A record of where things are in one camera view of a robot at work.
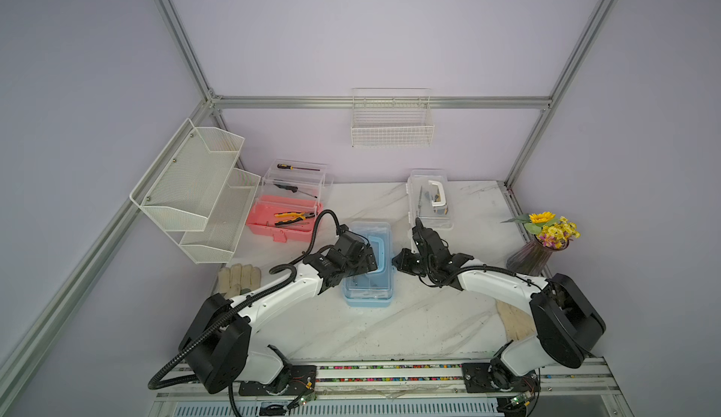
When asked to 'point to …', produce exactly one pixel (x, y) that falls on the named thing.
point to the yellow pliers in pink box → (296, 216)
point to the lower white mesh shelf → (224, 222)
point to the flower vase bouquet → (551, 234)
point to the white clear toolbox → (429, 198)
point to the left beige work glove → (237, 280)
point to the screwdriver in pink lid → (292, 167)
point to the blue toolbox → (376, 287)
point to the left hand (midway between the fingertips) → (364, 264)
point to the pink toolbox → (292, 194)
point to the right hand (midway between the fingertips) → (393, 265)
